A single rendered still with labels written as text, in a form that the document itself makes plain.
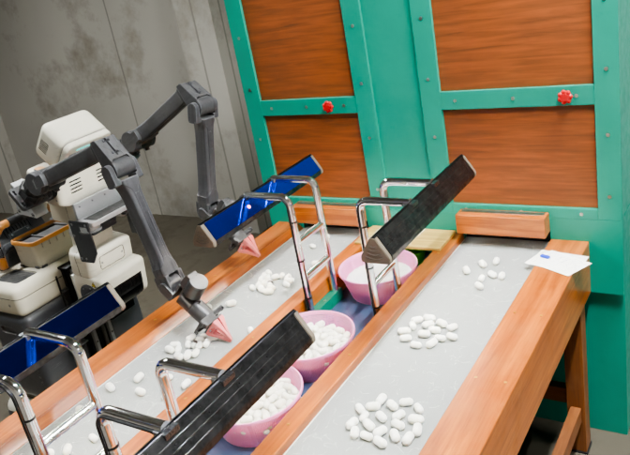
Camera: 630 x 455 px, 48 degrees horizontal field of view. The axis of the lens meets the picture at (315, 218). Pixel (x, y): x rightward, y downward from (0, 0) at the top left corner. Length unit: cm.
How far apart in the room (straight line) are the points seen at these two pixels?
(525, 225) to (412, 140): 48
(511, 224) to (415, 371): 73
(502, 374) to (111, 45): 437
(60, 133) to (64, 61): 349
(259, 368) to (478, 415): 56
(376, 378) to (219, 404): 67
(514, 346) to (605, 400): 93
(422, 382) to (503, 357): 21
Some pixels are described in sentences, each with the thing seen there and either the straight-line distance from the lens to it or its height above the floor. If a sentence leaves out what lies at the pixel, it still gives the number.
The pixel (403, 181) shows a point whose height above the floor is 111.
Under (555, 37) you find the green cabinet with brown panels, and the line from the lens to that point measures 224.
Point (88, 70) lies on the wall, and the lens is 584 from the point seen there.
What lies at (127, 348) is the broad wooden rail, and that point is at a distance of 224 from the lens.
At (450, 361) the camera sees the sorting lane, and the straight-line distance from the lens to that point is 188.
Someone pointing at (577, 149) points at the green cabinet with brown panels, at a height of 107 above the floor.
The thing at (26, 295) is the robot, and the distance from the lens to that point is 287.
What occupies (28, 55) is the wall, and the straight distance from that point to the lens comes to 636.
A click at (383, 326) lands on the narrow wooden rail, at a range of 202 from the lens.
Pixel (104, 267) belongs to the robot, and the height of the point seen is 82.
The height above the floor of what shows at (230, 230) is 106.
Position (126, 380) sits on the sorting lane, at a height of 74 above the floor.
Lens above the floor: 179
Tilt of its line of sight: 21 degrees down
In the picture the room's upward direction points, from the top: 11 degrees counter-clockwise
